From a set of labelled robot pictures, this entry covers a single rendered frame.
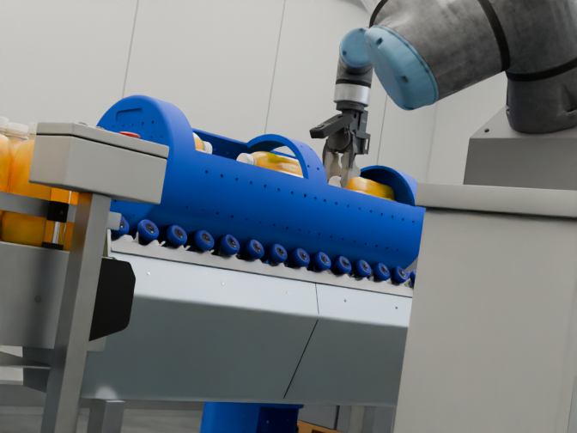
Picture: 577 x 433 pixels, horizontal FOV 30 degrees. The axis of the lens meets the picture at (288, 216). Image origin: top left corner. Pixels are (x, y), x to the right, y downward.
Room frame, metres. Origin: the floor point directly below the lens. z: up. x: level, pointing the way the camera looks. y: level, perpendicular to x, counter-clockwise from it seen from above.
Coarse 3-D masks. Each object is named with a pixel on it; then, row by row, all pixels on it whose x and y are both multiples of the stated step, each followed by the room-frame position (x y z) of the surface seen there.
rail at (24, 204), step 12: (0, 192) 1.74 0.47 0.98; (0, 204) 1.74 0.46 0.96; (12, 204) 1.75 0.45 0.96; (24, 204) 1.77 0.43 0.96; (36, 204) 1.79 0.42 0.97; (48, 204) 1.80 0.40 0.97; (72, 204) 1.84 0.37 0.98; (72, 216) 1.84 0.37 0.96; (108, 216) 1.90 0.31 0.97; (108, 228) 1.90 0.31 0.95
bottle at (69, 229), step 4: (72, 192) 1.90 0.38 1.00; (76, 192) 1.89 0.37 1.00; (72, 196) 1.90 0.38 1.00; (76, 196) 1.89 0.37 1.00; (72, 200) 1.89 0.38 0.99; (76, 200) 1.89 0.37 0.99; (76, 204) 1.89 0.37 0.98; (68, 224) 1.90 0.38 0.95; (72, 224) 1.89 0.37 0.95; (68, 228) 1.90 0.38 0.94; (72, 228) 1.89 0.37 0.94; (64, 232) 1.90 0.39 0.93; (68, 232) 1.89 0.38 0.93; (64, 236) 1.90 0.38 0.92; (68, 236) 1.89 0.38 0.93; (64, 240) 1.90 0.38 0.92; (68, 240) 1.89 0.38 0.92; (64, 244) 1.90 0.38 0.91; (68, 244) 1.89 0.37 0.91; (64, 248) 1.90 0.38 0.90; (68, 248) 1.89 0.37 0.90
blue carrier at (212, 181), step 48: (144, 96) 2.15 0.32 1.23; (192, 144) 2.12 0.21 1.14; (240, 144) 2.50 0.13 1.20; (288, 144) 2.42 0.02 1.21; (192, 192) 2.13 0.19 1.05; (240, 192) 2.22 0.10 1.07; (288, 192) 2.32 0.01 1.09; (336, 192) 2.44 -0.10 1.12; (192, 240) 2.25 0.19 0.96; (240, 240) 2.31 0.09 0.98; (288, 240) 2.39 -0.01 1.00; (336, 240) 2.48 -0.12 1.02; (384, 240) 2.59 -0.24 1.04
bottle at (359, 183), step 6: (354, 180) 2.67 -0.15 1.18; (360, 180) 2.68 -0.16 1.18; (366, 180) 2.70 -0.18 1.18; (372, 180) 2.73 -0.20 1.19; (348, 186) 2.66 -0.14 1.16; (354, 186) 2.66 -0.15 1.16; (360, 186) 2.67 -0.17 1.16; (366, 186) 2.69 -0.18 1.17; (372, 186) 2.71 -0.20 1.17; (378, 186) 2.73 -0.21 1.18; (384, 186) 2.75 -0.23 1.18; (390, 186) 2.78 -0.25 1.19; (372, 192) 2.70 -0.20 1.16; (378, 192) 2.72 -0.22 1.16; (384, 192) 2.74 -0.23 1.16; (390, 192) 2.76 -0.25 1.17
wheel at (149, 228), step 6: (144, 222) 2.09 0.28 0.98; (150, 222) 2.11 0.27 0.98; (138, 228) 2.09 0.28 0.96; (144, 228) 2.08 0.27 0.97; (150, 228) 2.09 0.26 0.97; (156, 228) 2.11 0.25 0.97; (144, 234) 2.08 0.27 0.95; (150, 234) 2.09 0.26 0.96; (156, 234) 2.10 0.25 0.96; (150, 240) 2.09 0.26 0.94
